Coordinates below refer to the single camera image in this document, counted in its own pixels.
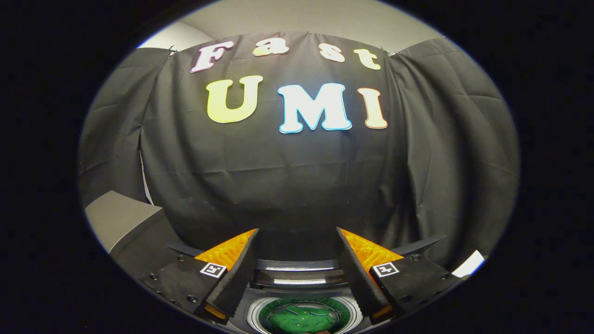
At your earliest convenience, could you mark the black backdrop cloth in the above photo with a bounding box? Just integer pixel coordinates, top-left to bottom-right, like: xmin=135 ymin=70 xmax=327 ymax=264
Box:
xmin=78 ymin=32 xmax=520 ymax=270

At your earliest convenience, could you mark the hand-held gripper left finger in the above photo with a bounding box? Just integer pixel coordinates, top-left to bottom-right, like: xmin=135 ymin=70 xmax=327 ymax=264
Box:
xmin=141 ymin=228 xmax=260 ymax=324

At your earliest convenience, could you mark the grey cabinet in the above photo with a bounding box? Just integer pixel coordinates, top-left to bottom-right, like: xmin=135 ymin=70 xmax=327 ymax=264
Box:
xmin=84 ymin=190 xmax=186 ymax=279

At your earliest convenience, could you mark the grey washing machine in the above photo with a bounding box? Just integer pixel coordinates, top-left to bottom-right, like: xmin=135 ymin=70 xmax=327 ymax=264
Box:
xmin=230 ymin=260 xmax=372 ymax=334

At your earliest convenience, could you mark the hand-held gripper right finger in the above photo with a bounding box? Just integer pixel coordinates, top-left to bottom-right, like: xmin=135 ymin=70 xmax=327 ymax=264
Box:
xmin=335 ymin=227 xmax=460 ymax=324

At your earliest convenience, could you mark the green polo shirt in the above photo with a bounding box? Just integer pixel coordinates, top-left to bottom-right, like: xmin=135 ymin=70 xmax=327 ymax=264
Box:
xmin=260 ymin=298 xmax=351 ymax=334

